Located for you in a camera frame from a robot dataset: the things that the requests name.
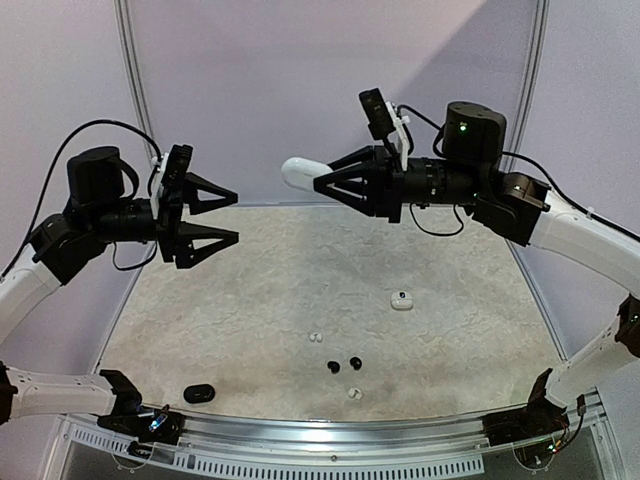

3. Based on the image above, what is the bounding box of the black earbud left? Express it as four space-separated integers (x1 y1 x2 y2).
327 361 340 374

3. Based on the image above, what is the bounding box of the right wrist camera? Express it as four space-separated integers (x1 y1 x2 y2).
358 88 413 172

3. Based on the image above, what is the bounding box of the right aluminium frame post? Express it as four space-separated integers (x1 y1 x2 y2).
513 0 549 137

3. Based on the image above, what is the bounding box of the white earbud front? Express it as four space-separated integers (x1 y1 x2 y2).
347 388 363 400

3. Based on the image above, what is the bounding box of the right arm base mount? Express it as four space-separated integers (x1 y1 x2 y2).
482 405 569 446

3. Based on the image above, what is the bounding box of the aluminium front rail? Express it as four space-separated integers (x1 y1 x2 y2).
43 393 625 479

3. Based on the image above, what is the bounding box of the aluminium frame post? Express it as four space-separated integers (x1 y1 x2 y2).
513 0 549 137
113 0 155 138

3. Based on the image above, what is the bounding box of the left aluminium frame post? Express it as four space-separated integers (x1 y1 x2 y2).
113 0 155 138

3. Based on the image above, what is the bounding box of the black earbud right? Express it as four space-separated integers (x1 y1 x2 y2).
349 357 362 370

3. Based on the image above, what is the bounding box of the black oval charging case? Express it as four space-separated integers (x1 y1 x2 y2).
183 383 216 404

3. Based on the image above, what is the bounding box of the black earbud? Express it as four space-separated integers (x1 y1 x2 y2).
349 357 362 370
327 361 340 374

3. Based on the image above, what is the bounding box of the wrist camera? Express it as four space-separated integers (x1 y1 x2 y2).
150 144 193 220
358 88 413 172

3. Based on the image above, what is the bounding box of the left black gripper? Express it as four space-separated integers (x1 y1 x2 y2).
92 171 241 266

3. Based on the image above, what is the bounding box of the left black cable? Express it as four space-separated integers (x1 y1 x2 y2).
0 118 166 281

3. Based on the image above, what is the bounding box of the right black cable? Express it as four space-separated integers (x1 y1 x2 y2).
397 103 621 236

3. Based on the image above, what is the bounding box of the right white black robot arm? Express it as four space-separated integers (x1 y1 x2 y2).
307 100 639 436

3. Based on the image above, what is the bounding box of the black cable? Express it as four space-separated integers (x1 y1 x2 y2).
397 103 621 236
0 118 166 281

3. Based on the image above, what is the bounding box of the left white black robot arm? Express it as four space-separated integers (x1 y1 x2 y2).
1 145 239 434

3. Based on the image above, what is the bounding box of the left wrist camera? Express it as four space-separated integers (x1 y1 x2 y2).
150 144 193 220

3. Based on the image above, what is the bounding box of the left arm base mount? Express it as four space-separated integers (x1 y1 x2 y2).
97 401 186 445

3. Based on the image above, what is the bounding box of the white square charging case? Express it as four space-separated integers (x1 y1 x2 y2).
390 291 414 311

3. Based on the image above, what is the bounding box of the white oval charging case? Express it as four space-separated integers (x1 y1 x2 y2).
281 157 333 192

